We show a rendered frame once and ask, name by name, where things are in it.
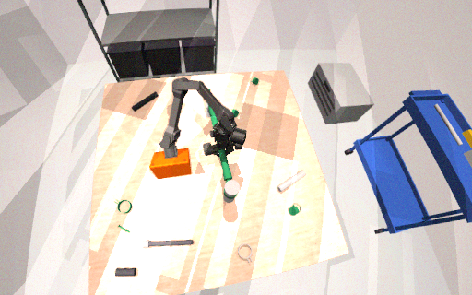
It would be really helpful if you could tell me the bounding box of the black cylinder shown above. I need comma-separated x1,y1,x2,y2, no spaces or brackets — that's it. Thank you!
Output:
131,91,159,112

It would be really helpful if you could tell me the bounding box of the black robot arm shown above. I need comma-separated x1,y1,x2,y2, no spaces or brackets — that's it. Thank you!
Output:
159,77,247,159

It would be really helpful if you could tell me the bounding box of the green band with end cup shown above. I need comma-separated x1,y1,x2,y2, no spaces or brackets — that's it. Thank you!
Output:
222,171,238,198

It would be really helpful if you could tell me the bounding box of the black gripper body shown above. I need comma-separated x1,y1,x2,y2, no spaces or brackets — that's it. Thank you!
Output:
203,138,242,156

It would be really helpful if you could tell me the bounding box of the white cylinder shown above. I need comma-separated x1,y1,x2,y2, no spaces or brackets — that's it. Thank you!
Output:
277,171,305,192

